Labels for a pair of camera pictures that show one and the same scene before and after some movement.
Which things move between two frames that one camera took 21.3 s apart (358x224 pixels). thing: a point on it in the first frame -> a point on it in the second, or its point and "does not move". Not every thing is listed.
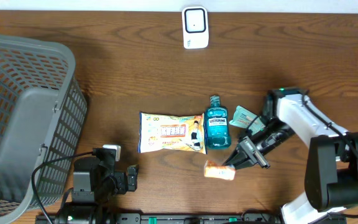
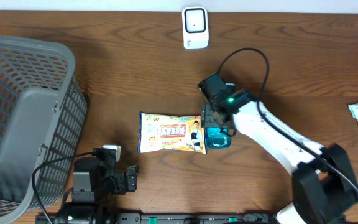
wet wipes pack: (161, 131) does not move
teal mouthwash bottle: (216, 125) does not move
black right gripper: (255, 155) -> (206, 117)
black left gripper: (122, 185) does not move
